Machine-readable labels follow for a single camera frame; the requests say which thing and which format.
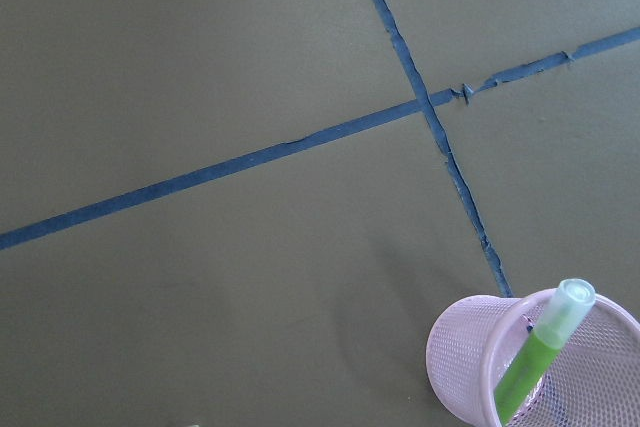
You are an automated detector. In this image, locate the green highlighter pen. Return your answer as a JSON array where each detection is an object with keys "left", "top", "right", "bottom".
[{"left": 493, "top": 278, "right": 596, "bottom": 426}]

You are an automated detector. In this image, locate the pink mesh pen holder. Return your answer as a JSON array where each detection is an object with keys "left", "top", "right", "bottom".
[{"left": 425, "top": 290, "right": 639, "bottom": 426}]

